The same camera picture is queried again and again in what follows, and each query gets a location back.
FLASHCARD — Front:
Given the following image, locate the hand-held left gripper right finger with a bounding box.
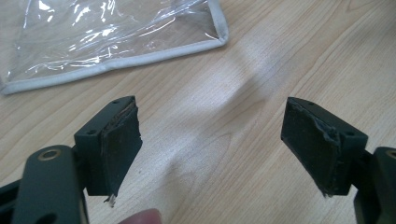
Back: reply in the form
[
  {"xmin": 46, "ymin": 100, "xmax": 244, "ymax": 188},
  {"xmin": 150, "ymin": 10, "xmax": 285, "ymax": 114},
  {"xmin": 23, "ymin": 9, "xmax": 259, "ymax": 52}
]
[{"xmin": 280, "ymin": 96, "xmax": 369, "ymax": 198}]

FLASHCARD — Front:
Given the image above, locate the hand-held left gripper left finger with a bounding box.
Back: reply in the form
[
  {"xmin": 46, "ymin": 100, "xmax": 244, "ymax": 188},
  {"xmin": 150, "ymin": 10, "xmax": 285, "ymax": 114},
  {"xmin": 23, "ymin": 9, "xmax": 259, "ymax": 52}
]
[{"xmin": 74, "ymin": 95, "xmax": 144, "ymax": 208}]

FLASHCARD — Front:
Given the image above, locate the clear plastic bag grey trim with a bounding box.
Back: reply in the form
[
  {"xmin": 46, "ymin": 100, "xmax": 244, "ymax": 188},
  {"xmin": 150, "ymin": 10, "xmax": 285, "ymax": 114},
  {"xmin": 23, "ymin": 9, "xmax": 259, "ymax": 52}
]
[{"xmin": 0, "ymin": 0, "xmax": 230, "ymax": 96}]

